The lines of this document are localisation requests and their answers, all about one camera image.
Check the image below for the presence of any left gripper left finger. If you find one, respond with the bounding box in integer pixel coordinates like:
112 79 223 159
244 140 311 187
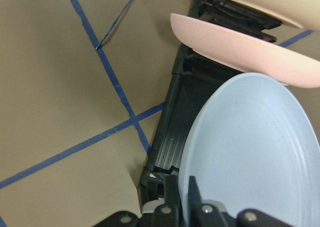
139 175 184 227

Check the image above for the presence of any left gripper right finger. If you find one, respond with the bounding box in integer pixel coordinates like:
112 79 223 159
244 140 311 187
187 176 236 227

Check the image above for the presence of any blue plate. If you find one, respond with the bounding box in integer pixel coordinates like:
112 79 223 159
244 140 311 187
178 73 320 227

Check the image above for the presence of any pink plate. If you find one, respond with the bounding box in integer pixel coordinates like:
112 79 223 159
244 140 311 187
170 13 320 88

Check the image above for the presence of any cream plate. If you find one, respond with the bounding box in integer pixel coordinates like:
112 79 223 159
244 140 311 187
231 0 320 31

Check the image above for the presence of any black dish rack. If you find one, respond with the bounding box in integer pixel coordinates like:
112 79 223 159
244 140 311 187
138 0 282 205

